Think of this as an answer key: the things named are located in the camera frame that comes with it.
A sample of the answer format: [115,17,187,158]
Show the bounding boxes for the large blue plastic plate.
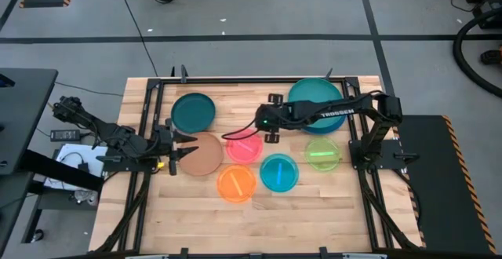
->
[300,111,348,136]

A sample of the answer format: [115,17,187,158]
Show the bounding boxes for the brown plastic plate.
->
[178,132,225,177]

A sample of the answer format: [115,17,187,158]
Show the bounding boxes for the large black hazard-edged mat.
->
[394,114,498,255]

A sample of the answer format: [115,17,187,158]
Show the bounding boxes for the large teal plastic plate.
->
[288,77,346,129]

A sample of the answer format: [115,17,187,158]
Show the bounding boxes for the orange translucent plastic plate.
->
[216,163,258,204]

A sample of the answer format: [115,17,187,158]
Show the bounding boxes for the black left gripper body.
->
[154,118,178,176]

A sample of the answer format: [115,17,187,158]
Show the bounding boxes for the green translucent plastic plate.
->
[304,137,342,173]

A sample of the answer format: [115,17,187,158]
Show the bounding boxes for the black cart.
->
[0,67,105,259]

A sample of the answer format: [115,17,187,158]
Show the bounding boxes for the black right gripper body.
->
[254,101,293,134]

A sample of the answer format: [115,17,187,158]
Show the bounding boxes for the blue translucent plastic plate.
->
[259,153,300,193]

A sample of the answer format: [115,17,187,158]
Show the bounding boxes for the thin black floor cable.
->
[114,0,159,78]
[53,80,125,97]

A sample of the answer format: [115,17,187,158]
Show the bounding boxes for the orange and black tool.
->
[479,46,502,67]

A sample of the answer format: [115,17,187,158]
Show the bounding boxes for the black power adapter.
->
[49,129,82,143]

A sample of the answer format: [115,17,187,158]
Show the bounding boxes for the white paper sheets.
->
[42,143,110,192]

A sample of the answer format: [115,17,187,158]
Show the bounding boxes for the thick black hose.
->
[452,6,502,100]

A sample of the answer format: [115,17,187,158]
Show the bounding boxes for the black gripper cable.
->
[220,117,260,140]

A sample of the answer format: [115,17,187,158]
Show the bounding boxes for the pink translucent plastic plate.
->
[225,128,264,165]

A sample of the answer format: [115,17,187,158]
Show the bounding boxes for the dark teal plastic plate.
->
[170,92,216,134]

